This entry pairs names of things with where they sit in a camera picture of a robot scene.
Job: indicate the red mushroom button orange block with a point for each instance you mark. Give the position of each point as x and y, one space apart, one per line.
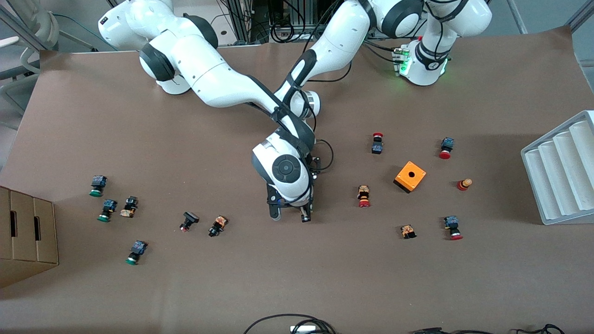
364 195

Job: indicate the red yellow button head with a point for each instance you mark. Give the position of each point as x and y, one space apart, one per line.
463 184

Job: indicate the small white device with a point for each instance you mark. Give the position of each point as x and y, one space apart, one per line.
301 330

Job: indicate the black push button orange block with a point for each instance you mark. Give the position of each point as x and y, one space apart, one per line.
130 205

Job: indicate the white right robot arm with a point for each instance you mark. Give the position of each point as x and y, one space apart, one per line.
209 79

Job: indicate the aluminium equipment rack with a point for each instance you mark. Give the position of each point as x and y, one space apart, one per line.
260 18

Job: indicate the orange button enclosure box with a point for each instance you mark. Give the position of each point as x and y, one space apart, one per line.
410 176

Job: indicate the brown cardboard box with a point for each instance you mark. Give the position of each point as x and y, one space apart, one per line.
28 232

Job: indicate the black selector switch orange block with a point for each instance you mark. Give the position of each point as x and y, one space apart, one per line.
219 224

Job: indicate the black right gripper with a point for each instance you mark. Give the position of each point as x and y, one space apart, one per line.
304 207

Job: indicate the white grey chair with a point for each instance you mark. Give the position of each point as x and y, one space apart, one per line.
46 28

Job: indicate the red mushroom button blue block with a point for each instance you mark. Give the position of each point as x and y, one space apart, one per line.
447 144
451 222
377 147

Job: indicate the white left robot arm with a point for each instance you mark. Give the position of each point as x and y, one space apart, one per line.
343 32

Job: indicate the black square push button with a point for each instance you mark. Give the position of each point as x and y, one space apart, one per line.
190 217

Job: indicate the orange black contact block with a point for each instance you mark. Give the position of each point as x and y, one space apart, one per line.
408 231

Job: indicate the green push button blue block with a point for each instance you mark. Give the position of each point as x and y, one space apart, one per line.
109 205
138 247
98 182

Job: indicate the white stepped tray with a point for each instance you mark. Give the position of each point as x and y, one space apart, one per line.
557 176

